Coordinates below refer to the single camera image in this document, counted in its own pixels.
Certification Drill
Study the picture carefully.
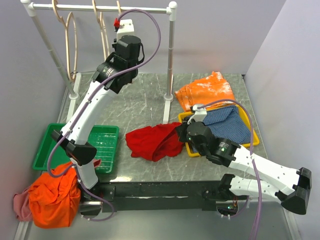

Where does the red t shirt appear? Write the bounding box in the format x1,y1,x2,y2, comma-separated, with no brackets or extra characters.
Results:
125,122,184,162

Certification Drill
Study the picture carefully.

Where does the wooden hanger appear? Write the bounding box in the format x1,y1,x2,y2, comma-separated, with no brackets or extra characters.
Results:
51,0,78,82
91,0,110,60
116,0,122,15

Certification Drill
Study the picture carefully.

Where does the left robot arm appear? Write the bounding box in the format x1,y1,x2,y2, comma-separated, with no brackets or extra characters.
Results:
51,35,145,201

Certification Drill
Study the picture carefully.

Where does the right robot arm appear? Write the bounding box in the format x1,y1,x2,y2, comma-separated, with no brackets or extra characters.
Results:
175,121,312,215

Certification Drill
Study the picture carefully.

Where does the blue checkered shirt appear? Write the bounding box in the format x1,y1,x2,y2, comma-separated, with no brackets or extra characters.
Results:
203,105,251,145

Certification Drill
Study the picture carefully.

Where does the yellow plastic tray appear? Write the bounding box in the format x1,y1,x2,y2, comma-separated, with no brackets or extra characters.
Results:
177,104,260,158

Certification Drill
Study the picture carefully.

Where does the orange white cloth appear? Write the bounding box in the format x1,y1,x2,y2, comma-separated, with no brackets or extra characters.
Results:
175,71,236,112

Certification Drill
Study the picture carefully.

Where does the green plastic tray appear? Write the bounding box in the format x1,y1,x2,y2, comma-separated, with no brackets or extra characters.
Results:
32,123,119,174

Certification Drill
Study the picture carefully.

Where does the black base bar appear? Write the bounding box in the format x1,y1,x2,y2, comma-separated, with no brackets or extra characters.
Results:
79,180,245,217

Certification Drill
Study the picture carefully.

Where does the white clothes rack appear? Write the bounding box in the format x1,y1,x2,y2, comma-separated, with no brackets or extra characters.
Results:
20,0,178,124

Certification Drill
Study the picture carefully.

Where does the pink cloth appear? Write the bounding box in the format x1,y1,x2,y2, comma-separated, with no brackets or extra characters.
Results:
12,159,102,222

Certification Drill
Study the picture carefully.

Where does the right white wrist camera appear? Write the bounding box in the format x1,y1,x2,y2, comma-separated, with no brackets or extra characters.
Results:
187,104,207,125

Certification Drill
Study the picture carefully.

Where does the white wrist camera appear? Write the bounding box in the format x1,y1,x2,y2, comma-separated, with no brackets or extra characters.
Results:
187,104,207,125
116,19,135,39

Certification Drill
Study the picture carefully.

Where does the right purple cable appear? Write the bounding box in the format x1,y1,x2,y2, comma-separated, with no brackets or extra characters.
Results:
197,99,263,240

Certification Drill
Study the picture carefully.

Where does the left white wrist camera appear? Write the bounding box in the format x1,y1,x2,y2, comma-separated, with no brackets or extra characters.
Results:
116,19,135,39

